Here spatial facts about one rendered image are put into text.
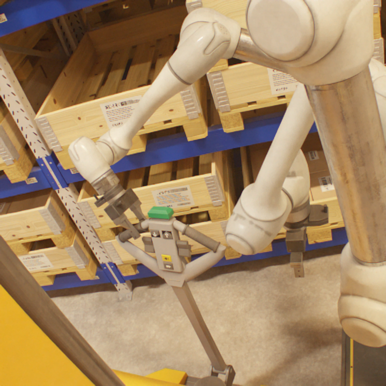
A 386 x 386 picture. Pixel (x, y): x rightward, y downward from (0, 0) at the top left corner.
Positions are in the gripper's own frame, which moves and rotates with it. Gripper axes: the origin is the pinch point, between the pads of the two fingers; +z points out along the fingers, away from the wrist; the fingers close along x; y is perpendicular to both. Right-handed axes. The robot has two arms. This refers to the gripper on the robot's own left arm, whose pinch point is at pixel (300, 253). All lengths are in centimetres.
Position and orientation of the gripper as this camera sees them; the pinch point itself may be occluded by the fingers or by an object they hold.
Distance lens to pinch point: 131.3
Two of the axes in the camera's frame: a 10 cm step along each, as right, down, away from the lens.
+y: -9.5, 0.5, 3.2
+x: -2.0, 6.7, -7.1
